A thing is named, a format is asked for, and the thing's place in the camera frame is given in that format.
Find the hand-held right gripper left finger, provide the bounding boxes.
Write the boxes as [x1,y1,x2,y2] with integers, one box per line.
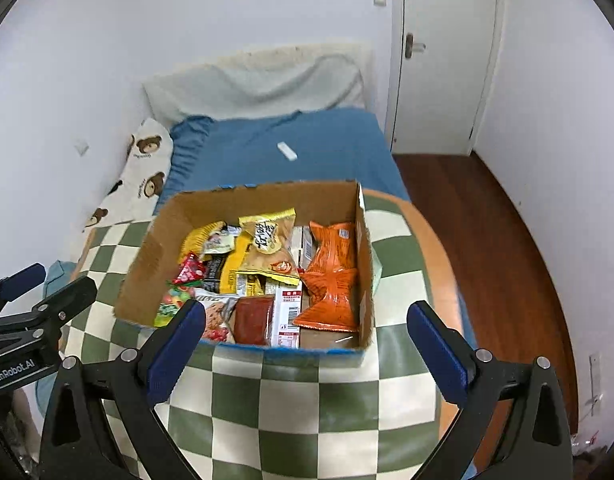
[39,299,208,480]

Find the clear whitish snack packet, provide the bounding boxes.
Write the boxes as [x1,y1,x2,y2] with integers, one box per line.
[289,225,315,271]

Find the orange snack bag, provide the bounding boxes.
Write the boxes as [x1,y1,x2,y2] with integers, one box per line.
[293,266,361,334]
[307,221,359,277]

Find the dark red snack packet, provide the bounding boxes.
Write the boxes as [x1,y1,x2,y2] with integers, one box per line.
[232,295,278,346]

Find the white cookie packet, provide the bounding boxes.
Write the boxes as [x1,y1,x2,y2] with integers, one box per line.
[194,290,240,345]

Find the colourful green candy packet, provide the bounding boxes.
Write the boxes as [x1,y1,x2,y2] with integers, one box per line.
[154,284,198,328]

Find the black snack packet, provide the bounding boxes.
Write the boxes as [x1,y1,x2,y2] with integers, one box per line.
[202,255,228,293]

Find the small yellow packet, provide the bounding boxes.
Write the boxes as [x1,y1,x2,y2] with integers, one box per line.
[237,272,268,297]

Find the yellow snack packet with pictures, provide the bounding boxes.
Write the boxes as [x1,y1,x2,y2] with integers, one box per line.
[220,232,254,295]

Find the bear print pillow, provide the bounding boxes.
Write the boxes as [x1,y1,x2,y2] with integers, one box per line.
[82,117,175,233]

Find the cardboard box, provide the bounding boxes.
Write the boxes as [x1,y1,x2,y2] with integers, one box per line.
[113,180,377,359]

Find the small white green packet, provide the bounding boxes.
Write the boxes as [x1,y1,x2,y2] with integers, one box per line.
[203,227,238,254]

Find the white pillow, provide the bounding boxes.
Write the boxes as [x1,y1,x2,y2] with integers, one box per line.
[142,42,373,127]

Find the curved yellow snack bag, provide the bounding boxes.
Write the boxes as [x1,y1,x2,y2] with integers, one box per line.
[179,221,228,263]

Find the white wall socket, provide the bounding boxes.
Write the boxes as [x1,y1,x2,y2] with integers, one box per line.
[587,352,603,416]

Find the blue bed sheet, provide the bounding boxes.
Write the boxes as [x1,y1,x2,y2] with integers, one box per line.
[34,107,413,411]

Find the white box with red label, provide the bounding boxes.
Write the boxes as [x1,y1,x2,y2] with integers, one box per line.
[271,282,304,348]

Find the metal door handle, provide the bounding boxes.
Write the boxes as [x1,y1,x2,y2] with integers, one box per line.
[404,34,427,60]

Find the white door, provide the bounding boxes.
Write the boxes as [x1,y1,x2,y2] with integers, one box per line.
[384,0,505,157]

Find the green white checkered blanket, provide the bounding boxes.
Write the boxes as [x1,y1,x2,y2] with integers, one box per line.
[59,187,463,480]

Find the large yellow snack bag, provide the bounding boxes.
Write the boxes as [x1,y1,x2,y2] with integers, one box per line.
[237,208,303,287]

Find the red candy packet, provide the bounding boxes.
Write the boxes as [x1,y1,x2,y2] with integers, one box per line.
[173,252,208,286]

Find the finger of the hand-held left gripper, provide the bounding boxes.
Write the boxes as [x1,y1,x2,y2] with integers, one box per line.
[0,262,48,307]
[14,275,98,332]

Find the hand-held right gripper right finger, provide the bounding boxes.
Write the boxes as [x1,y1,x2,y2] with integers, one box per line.
[406,300,574,480]

